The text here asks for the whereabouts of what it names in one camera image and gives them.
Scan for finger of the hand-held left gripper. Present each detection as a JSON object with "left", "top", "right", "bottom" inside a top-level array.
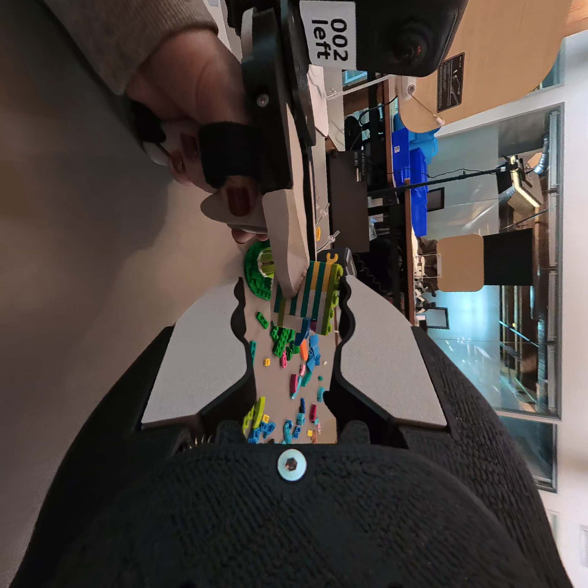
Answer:
[
  {"left": 284, "top": 102, "right": 318, "bottom": 258},
  {"left": 262, "top": 188, "right": 309, "bottom": 299}
]

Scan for green round plate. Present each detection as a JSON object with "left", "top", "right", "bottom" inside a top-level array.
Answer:
[{"left": 243, "top": 240, "right": 277, "bottom": 301}]

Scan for black wall plaque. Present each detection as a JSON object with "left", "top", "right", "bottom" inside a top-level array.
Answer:
[{"left": 436, "top": 53, "right": 466, "bottom": 113}]

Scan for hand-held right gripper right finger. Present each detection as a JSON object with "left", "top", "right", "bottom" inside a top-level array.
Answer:
[{"left": 330, "top": 275, "right": 448, "bottom": 430}]

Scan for person's left hand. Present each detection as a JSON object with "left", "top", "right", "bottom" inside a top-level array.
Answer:
[{"left": 126, "top": 34, "right": 272, "bottom": 244}]

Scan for glass partition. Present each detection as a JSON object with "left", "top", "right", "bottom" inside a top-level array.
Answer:
[{"left": 427, "top": 110, "right": 563, "bottom": 419}]

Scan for striped toy brick tower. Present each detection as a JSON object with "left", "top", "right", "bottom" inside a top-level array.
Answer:
[{"left": 271, "top": 259, "right": 344, "bottom": 337}]

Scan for scattered loose toy bricks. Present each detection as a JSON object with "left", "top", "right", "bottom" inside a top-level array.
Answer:
[{"left": 241, "top": 310, "right": 338, "bottom": 445}]

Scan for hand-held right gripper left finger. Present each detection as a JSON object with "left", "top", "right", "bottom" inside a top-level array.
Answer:
[{"left": 140, "top": 278, "right": 256, "bottom": 430}]

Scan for stack of blue bins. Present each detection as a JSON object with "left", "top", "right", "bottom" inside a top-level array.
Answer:
[{"left": 390, "top": 115, "right": 442, "bottom": 237}]

